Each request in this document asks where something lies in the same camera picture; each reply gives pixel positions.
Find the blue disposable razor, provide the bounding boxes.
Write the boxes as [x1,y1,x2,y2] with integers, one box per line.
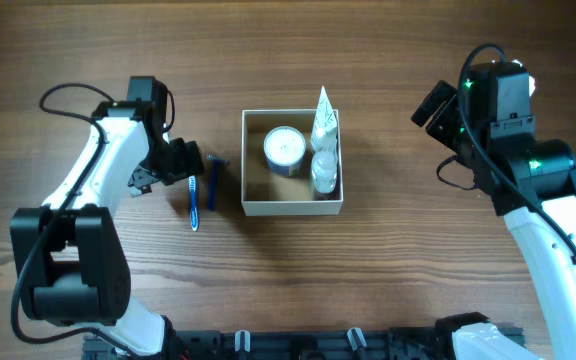
[207,154,230,211]

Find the blue white toothbrush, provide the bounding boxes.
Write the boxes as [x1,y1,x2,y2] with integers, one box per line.
[188,176,199,232]

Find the cotton swab tub blue label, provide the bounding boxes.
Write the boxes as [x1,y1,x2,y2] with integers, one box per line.
[263,126,307,177]

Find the white cream tube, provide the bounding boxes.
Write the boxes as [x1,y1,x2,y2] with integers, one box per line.
[310,86,338,152]

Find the clear spray bottle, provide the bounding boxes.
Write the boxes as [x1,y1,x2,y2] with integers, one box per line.
[310,151,338,200]

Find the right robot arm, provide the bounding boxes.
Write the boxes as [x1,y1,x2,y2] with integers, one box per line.
[411,61,576,359]

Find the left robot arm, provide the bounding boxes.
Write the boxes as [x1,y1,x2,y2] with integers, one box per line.
[10,76,205,359]

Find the white cardboard box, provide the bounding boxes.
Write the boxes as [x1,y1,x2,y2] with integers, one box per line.
[240,109,344,216]

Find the black right camera cable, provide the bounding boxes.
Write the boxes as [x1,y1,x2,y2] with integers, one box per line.
[435,42,576,311]

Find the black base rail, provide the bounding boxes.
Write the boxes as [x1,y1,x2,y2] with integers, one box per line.
[81,327,525,360]

